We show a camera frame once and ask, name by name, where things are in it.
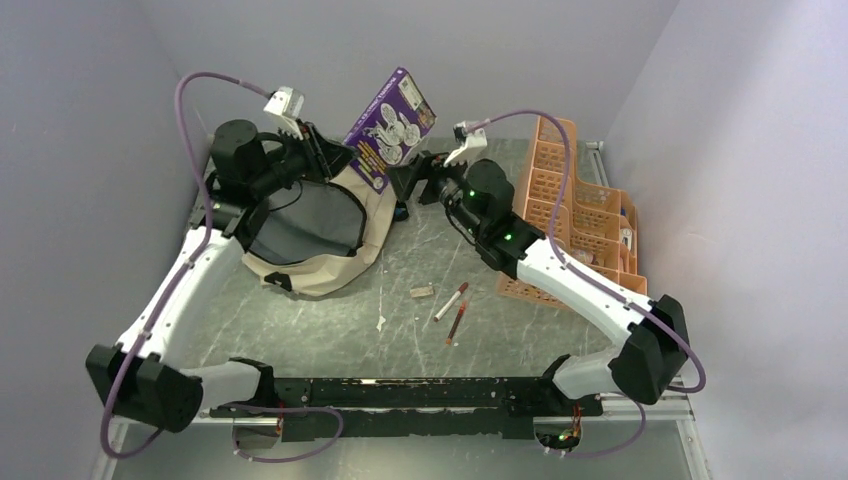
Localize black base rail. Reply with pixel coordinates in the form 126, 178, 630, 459
209, 377, 603, 442

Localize purple book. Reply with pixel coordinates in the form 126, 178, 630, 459
342, 66, 437, 194

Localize orange plastic file organizer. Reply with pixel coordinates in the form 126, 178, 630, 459
513, 117, 648, 295

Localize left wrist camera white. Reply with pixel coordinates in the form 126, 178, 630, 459
263, 86, 305, 140

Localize blue black marker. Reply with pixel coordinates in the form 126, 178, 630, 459
393, 208, 409, 222

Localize red pen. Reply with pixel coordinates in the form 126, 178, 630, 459
445, 300, 468, 345

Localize beige canvas backpack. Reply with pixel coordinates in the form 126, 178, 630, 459
242, 167, 397, 297

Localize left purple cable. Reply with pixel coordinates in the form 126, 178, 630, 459
99, 71, 346, 464

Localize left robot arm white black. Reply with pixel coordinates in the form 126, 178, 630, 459
85, 119, 358, 442

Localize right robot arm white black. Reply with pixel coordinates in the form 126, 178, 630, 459
387, 154, 692, 414

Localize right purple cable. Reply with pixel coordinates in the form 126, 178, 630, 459
466, 109, 708, 460

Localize purple cable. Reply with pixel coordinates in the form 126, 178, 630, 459
466, 109, 708, 460
99, 71, 346, 464

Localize small beige eraser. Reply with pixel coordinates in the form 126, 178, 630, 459
409, 284, 435, 299

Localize white red marker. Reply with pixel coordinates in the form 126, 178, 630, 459
433, 282, 469, 322

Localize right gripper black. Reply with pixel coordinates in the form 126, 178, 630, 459
384, 147, 485, 238

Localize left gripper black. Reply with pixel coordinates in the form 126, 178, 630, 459
249, 117, 359, 198

